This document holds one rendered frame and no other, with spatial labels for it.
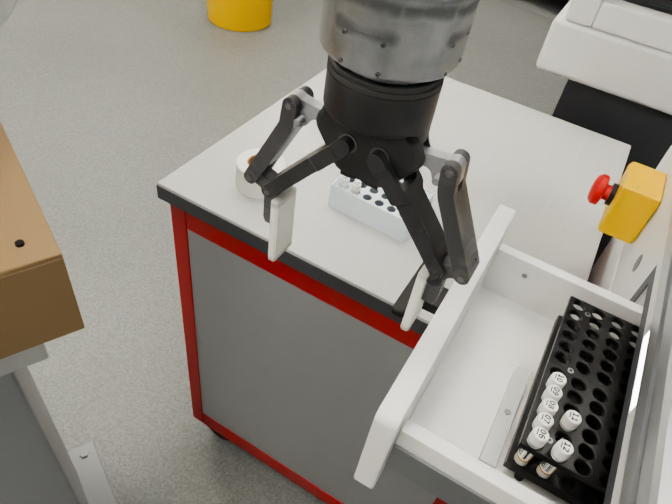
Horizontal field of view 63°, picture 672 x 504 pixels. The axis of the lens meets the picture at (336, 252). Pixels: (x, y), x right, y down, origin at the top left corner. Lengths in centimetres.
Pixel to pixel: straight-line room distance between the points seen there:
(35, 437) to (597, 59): 113
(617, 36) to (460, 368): 81
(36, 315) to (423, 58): 45
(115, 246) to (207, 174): 104
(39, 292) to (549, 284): 50
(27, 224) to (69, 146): 169
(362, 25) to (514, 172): 68
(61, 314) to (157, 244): 122
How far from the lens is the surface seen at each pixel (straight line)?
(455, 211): 38
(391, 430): 40
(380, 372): 81
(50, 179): 215
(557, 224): 89
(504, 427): 52
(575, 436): 47
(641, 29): 119
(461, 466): 43
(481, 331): 59
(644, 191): 74
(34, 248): 59
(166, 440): 143
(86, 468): 141
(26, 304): 61
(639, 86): 123
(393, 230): 75
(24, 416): 83
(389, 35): 32
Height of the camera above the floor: 127
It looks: 44 degrees down
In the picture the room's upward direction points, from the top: 10 degrees clockwise
